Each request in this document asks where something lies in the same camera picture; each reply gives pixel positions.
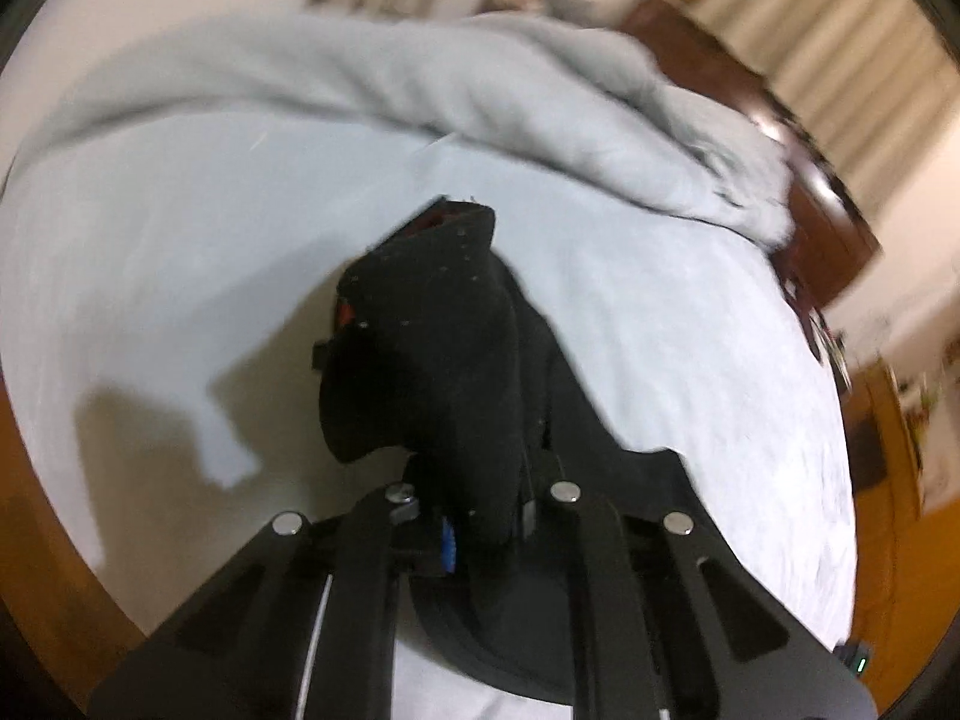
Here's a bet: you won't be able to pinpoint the black pants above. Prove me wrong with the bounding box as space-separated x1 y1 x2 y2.
310 193 746 706

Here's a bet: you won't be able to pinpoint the light blue bed sheet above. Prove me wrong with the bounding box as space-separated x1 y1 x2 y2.
0 99 861 720

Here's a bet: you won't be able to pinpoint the dark wooden headboard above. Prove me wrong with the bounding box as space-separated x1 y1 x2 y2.
620 0 880 309

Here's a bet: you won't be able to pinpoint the grey duvet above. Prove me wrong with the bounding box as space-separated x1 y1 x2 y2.
11 11 793 250

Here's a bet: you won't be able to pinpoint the beige curtain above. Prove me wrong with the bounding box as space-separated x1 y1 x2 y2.
690 0 958 220

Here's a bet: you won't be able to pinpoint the wooden bed frame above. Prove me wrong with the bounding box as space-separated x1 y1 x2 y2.
2 398 143 712

